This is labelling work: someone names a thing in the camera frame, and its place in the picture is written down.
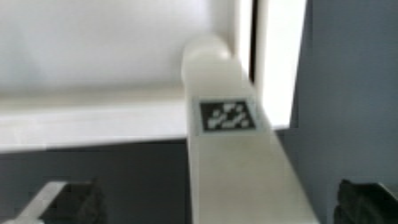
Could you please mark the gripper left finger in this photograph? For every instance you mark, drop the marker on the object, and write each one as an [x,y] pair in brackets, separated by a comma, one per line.
[68,203]

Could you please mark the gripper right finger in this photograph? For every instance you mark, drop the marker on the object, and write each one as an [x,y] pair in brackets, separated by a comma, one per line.
[366,204]

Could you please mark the white desk top tray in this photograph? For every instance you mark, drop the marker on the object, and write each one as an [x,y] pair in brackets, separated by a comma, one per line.
[91,54]

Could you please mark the white U-shaped frame fence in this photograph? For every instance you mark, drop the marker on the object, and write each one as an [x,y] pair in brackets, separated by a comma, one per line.
[281,16]

